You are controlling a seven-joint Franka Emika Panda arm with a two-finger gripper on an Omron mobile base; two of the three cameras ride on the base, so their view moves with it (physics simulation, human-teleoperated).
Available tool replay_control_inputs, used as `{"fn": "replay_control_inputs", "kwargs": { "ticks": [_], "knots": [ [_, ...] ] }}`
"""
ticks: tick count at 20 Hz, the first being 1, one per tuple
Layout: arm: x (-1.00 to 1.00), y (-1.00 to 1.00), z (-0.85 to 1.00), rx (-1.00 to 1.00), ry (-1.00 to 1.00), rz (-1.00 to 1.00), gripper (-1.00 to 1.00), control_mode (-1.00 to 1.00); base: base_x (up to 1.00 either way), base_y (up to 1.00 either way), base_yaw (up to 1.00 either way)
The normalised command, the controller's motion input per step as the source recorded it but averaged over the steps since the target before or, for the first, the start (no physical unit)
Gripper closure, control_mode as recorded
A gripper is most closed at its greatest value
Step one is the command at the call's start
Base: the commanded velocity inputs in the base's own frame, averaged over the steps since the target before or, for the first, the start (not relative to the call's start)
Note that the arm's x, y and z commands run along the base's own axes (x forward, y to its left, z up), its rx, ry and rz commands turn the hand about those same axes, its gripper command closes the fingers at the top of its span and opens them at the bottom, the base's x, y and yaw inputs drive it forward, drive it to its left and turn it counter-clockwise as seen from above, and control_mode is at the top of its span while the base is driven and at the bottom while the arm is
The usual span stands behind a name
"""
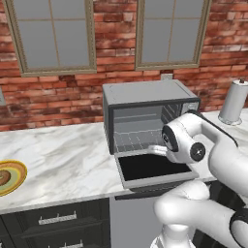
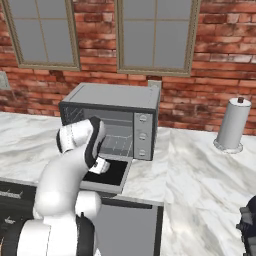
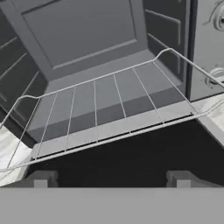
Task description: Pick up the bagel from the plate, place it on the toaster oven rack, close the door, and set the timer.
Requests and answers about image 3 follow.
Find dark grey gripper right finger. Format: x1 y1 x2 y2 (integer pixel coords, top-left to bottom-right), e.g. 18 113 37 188
165 170 221 189

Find silver toaster oven knob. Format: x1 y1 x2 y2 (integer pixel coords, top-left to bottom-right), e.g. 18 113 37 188
210 1 224 32
205 67 224 88

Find silver wire oven rack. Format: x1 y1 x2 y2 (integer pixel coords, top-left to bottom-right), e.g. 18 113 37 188
0 47 224 173

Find dark glass toaster oven door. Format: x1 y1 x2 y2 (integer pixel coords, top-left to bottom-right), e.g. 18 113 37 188
25 115 224 189

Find grey toaster oven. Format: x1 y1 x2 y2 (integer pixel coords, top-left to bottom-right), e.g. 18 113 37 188
0 0 224 160

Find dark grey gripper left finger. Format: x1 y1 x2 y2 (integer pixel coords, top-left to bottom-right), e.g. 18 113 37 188
10 170 60 189

